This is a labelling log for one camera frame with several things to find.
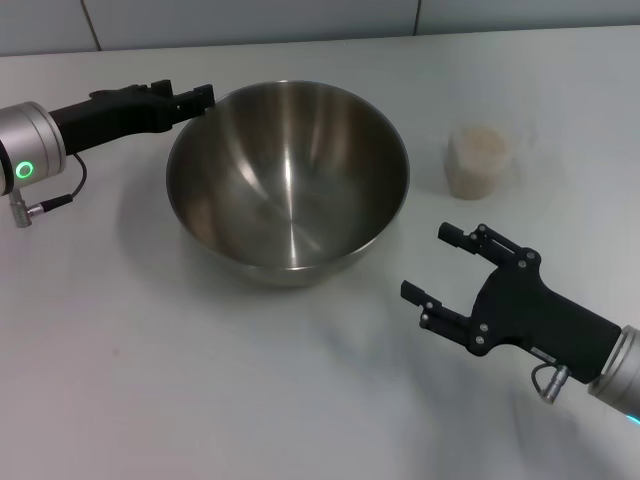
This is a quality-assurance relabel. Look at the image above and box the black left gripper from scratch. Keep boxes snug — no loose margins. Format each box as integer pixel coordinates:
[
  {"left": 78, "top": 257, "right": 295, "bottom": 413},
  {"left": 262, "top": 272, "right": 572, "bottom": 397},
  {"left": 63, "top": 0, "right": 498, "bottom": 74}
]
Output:
[{"left": 50, "top": 79, "right": 217, "bottom": 154}]

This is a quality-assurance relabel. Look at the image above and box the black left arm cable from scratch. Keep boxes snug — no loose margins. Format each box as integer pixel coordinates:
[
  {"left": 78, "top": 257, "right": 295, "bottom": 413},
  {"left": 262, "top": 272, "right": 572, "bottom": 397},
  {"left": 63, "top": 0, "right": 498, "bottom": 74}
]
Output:
[{"left": 8, "top": 152, "right": 89, "bottom": 229}]

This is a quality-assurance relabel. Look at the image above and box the grey right arm cable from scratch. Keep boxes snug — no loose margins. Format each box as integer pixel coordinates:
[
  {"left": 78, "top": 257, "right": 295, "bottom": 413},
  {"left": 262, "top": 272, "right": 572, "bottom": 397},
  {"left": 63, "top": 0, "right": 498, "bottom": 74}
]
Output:
[{"left": 530, "top": 363, "right": 571, "bottom": 401}]

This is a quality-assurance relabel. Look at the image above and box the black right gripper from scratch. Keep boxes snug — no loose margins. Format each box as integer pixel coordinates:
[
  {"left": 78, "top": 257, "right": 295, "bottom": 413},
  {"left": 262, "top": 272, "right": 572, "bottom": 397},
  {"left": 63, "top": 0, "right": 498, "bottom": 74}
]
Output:
[{"left": 399, "top": 222, "right": 624, "bottom": 386}]

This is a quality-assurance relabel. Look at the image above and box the clear plastic measuring cup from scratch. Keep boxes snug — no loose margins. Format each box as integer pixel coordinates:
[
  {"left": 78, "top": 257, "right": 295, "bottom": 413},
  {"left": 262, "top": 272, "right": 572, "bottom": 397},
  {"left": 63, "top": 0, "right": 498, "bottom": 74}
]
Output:
[{"left": 443, "top": 124, "right": 515, "bottom": 201}]

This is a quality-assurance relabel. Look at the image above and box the stainless steel mixing bowl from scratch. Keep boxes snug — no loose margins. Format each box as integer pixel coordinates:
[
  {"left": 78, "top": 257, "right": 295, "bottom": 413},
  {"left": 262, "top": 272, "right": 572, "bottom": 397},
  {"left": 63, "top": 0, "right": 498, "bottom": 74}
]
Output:
[{"left": 165, "top": 78, "right": 411, "bottom": 289}]

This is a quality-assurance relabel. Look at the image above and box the white rice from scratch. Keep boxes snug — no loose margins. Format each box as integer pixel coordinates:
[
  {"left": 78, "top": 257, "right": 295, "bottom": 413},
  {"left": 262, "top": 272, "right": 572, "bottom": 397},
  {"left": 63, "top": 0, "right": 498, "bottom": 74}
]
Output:
[{"left": 448, "top": 127, "right": 511, "bottom": 200}]

